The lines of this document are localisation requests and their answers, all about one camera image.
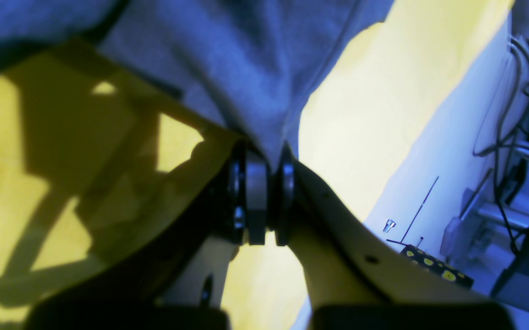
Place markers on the black yellow-dotted block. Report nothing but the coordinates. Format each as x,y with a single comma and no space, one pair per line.
436,266

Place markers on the blue-grey T-shirt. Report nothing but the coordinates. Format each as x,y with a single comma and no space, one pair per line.
247,65

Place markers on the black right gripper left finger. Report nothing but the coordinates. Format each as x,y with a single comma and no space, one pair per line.
176,281

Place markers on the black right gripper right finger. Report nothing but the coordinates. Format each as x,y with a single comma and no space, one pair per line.
356,281

